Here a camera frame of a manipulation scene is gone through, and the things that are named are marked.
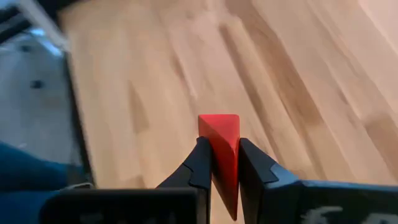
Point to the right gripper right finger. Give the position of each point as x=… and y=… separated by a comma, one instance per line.
x=252, y=174

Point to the black aluminium table frame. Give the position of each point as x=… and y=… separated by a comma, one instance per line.
x=77, y=124

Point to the grey metal side table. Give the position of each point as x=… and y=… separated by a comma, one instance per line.
x=28, y=180

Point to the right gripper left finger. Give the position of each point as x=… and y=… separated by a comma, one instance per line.
x=203, y=174

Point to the red rectangular wooden block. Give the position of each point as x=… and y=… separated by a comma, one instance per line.
x=222, y=140

